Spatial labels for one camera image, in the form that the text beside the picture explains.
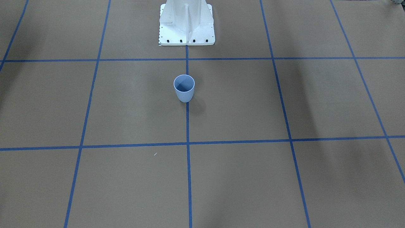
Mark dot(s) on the blue cup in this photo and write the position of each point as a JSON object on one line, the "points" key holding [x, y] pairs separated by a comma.
{"points": [[184, 87]]}

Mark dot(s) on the white pedestal column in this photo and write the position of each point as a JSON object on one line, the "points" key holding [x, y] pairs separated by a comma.
{"points": [[186, 22]]}

